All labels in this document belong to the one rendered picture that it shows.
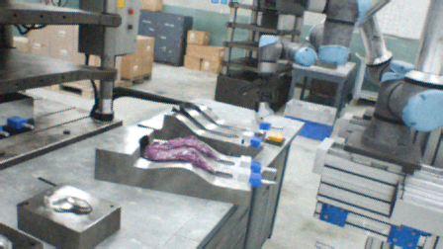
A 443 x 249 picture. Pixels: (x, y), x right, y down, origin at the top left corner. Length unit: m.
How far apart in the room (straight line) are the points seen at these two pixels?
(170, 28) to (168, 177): 7.43
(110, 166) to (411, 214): 0.90
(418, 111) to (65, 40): 4.91
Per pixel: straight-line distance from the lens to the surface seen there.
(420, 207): 1.15
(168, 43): 8.55
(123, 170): 1.23
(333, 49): 0.98
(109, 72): 1.80
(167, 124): 1.57
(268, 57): 1.55
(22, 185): 1.27
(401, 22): 7.86
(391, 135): 1.21
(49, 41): 5.68
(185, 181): 1.19
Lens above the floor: 1.38
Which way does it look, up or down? 17 degrees down
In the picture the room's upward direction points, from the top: 8 degrees clockwise
